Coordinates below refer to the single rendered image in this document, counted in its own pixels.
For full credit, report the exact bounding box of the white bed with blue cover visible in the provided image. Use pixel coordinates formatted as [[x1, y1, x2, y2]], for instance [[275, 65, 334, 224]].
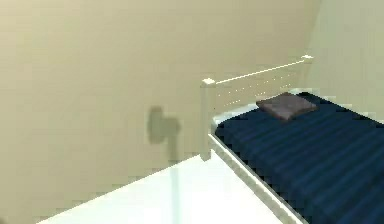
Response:
[[199, 54, 384, 224]]

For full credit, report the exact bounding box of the grey purple pillow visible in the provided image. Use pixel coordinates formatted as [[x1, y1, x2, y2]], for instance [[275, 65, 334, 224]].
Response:
[[255, 92, 319, 121]]

